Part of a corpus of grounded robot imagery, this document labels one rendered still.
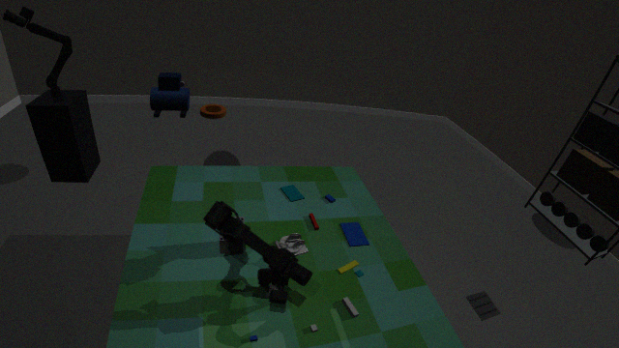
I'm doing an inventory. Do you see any teal flat plate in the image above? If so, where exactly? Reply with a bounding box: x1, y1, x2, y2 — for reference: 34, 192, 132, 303
280, 185, 305, 202

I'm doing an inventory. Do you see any yellow flat bar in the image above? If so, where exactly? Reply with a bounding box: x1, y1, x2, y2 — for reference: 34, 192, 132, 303
338, 260, 359, 274

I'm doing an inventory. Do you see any red rectangular bar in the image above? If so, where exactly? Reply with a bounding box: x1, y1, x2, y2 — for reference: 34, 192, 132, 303
309, 214, 319, 230

